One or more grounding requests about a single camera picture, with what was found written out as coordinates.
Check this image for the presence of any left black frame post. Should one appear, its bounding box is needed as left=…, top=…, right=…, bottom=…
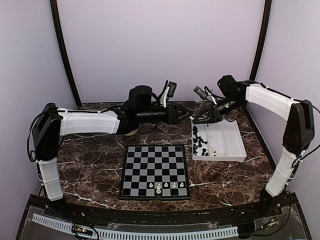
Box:
left=49, top=0, right=82, bottom=108

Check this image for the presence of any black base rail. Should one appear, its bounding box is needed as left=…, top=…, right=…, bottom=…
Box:
left=27, top=194, right=285, bottom=226

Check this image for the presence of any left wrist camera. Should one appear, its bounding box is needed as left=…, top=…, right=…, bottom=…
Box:
left=158, top=80, right=177, bottom=108

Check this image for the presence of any black frame post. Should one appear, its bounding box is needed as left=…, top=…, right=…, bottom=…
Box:
left=49, top=0, right=82, bottom=108
left=249, top=0, right=272, bottom=81

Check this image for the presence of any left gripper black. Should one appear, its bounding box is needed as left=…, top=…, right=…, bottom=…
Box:
left=137, top=102, right=193, bottom=125

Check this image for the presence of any black chess pieces pile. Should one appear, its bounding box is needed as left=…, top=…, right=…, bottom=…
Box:
left=192, top=125, right=209, bottom=156

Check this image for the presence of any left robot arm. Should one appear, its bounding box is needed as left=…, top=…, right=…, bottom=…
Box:
left=26, top=103, right=192, bottom=218

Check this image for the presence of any white king chess piece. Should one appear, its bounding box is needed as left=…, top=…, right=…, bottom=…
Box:
left=156, top=183, right=162, bottom=195

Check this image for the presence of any white ribbed cup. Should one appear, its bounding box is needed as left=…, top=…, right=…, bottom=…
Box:
left=123, top=128, right=139, bottom=136

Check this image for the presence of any black and grey chessboard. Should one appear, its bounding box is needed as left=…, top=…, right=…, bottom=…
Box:
left=119, top=144, right=190, bottom=201

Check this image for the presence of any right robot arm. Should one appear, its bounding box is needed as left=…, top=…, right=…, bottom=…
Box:
left=192, top=75, right=316, bottom=197

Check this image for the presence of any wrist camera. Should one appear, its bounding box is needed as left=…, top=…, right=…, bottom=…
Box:
left=193, top=86, right=217, bottom=105
left=158, top=80, right=177, bottom=108

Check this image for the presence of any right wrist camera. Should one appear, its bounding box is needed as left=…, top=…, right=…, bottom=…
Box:
left=193, top=86, right=217, bottom=105

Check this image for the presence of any right black frame post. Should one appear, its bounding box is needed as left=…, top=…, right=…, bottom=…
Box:
left=249, top=0, right=272, bottom=81

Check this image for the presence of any white slotted cable duct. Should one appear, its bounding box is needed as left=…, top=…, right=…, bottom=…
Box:
left=31, top=213, right=239, bottom=240

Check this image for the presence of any white divided plastic tray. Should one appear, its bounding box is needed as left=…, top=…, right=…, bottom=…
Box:
left=191, top=120, right=247, bottom=162

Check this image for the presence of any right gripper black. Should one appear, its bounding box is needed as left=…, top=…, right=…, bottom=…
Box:
left=193, top=95, right=245, bottom=124

